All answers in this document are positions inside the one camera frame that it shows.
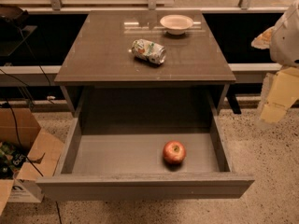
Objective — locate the red apple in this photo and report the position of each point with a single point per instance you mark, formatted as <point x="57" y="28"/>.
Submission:
<point x="174" y="152"/>

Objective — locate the black device on shelf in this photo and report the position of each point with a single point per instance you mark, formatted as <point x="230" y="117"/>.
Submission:
<point x="12" y="16"/>

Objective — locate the white bowl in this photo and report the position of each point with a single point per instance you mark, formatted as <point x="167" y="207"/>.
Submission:
<point x="176" y="24"/>

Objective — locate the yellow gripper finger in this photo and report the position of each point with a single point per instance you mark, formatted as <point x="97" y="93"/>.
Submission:
<point x="262" y="41"/>
<point x="279" y="92"/>

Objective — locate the open grey top drawer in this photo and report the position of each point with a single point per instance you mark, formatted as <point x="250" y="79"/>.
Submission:
<point x="114" y="150"/>

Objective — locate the cardboard box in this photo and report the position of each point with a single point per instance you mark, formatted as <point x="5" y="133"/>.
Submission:
<point x="29" y="152"/>

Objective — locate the crushed soda can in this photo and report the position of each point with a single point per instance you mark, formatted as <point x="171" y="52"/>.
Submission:
<point x="149" y="51"/>

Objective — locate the grey cabinet counter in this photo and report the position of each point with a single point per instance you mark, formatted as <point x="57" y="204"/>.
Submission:
<point x="101" y="54"/>

